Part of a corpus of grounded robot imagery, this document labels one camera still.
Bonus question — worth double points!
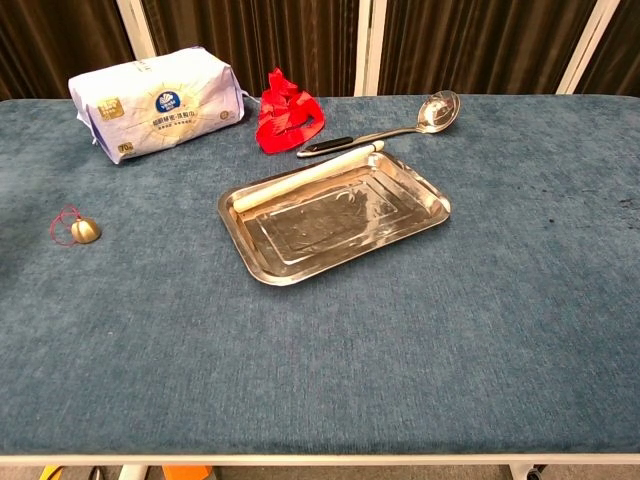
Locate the rectangular steel tray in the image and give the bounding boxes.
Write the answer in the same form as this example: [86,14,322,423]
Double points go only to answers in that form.
[217,151,452,287]

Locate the wooden rolling pin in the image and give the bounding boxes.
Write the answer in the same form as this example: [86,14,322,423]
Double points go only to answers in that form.
[233,139,386,212]

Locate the blue table mat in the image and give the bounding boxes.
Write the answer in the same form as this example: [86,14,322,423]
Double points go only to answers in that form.
[0,94,640,455]

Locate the red ribbon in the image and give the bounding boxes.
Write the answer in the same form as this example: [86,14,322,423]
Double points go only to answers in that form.
[255,68,326,155]

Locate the brown curtain partition panel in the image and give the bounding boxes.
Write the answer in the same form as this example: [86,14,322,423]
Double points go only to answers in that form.
[0,0,157,101]
[555,0,640,97]
[353,0,614,97]
[117,0,374,99]

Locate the white tissue pack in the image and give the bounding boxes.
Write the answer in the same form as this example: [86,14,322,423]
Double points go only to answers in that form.
[67,46,250,165]

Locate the orange box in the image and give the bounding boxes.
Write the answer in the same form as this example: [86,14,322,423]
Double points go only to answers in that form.
[162,465,210,480]

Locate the steel ladle black handle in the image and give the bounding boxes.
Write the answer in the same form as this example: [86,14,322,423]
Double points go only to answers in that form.
[296,89,462,159]

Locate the small shiny ball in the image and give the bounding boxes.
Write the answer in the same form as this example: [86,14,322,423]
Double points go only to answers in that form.
[48,203,103,247]

